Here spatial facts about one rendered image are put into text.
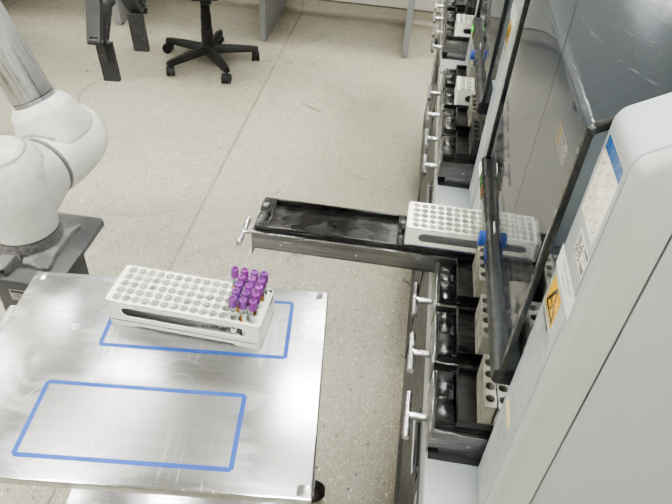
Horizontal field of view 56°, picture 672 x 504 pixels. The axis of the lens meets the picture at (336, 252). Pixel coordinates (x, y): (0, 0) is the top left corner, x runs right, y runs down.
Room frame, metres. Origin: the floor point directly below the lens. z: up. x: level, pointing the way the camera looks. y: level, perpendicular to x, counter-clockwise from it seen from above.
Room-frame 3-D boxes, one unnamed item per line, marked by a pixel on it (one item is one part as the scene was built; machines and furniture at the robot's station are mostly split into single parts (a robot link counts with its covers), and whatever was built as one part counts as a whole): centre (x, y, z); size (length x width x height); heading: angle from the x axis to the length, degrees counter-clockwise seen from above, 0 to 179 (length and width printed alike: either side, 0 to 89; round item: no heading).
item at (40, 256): (1.11, 0.74, 0.73); 0.22 x 0.18 x 0.06; 175
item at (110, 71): (1.02, 0.42, 1.24); 0.03 x 0.01 x 0.07; 84
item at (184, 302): (0.82, 0.26, 0.85); 0.30 x 0.10 x 0.06; 83
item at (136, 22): (1.15, 0.40, 1.24); 0.03 x 0.01 x 0.07; 84
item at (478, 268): (0.98, -0.31, 0.85); 0.12 x 0.02 x 0.06; 175
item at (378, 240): (1.15, -0.13, 0.78); 0.73 x 0.14 x 0.09; 85
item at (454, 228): (1.13, -0.31, 0.83); 0.30 x 0.10 x 0.06; 85
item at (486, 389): (0.68, -0.28, 0.85); 0.12 x 0.02 x 0.06; 174
